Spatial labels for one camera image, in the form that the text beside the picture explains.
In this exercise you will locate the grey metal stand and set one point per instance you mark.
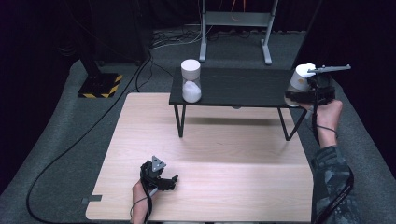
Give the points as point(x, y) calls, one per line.
point(236, 19)

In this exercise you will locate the jar of white powder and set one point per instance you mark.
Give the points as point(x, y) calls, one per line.
point(191, 81)

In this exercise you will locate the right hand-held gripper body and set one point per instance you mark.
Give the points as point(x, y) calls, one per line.
point(323, 90)

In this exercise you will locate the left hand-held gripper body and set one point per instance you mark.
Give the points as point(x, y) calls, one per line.
point(152, 177)

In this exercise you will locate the grey tape strip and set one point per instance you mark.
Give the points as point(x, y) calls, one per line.
point(91, 199)

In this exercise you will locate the person's left hand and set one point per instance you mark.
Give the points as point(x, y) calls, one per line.
point(140, 202)

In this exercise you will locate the person's right hand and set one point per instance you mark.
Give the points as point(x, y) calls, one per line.
point(327, 121)

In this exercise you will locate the black stand with striped base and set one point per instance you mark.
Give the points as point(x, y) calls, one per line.
point(99, 85)

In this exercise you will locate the jar of beige powder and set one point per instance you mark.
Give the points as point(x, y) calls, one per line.
point(299, 82)

